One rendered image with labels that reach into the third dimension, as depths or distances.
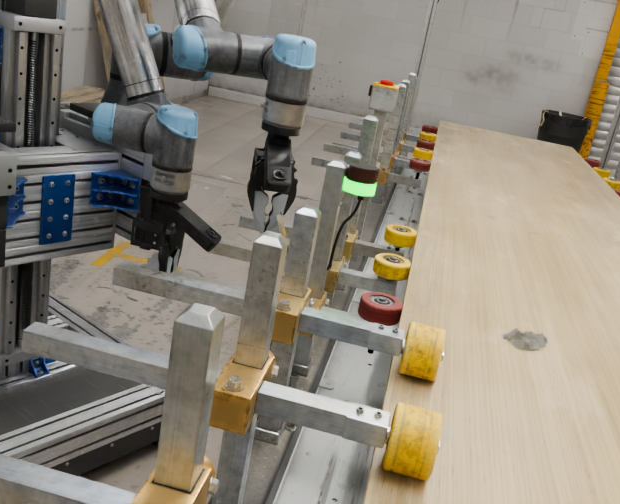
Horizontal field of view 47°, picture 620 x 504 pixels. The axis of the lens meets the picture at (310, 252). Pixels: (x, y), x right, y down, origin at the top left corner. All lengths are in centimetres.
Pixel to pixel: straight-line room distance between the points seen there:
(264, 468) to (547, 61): 849
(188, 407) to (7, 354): 152
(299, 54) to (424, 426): 68
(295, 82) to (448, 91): 809
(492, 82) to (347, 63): 182
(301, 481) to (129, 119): 71
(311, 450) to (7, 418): 102
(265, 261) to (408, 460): 28
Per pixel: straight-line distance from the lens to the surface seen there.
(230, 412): 85
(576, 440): 109
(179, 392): 64
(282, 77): 127
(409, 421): 85
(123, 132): 136
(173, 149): 132
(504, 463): 98
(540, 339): 135
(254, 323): 87
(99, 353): 92
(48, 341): 95
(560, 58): 942
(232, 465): 98
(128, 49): 148
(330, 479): 133
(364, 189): 130
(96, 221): 196
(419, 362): 106
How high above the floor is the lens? 140
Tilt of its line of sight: 19 degrees down
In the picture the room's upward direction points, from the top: 11 degrees clockwise
